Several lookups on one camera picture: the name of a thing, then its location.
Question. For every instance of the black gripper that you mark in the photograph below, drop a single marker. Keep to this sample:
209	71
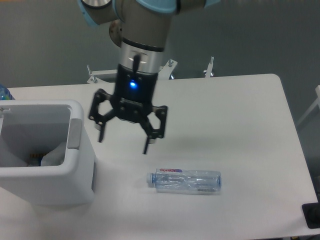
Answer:
132	92

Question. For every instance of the clear plastic water bottle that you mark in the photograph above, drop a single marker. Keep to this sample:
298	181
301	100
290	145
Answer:
181	181

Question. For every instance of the white paper trash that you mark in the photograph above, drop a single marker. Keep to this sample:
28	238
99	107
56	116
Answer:
55	157

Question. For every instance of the white trash can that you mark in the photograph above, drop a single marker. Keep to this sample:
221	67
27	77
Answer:
38	127

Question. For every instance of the blue snack wrapper in bin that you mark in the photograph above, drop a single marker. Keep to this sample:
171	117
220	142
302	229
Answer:
35	159

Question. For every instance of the black device at table corner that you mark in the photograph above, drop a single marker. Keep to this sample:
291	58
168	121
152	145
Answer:
311	213

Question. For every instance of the white pedestal base frame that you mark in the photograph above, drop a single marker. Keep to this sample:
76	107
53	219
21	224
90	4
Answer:
165	72

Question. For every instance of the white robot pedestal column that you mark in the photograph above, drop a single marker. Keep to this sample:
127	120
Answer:
116	32

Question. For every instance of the white frame at right edge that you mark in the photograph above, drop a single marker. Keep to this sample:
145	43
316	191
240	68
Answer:
311	111

